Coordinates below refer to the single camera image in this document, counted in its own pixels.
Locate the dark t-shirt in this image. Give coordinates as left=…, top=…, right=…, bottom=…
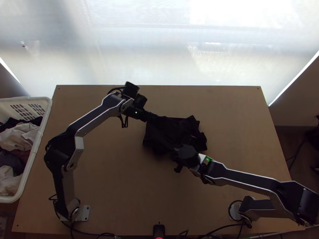
left=142, top=114, right=208, bottom=163

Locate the white translucent window curtain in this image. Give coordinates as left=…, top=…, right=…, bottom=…
left=0, top=0, right=319, bottom=106

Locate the white laundry basket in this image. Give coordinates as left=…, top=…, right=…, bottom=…
left=0, top=96, right=53, bottom=204

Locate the heap of clothes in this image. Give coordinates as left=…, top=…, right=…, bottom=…
left=0, top=115, right=43, bottom=197

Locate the black cable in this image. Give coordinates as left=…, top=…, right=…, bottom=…
left=118, top=112, right=131, bottom=129
left=48, top=194, right=75, bottom=239
left=228, top=200, right=253, bottom=239

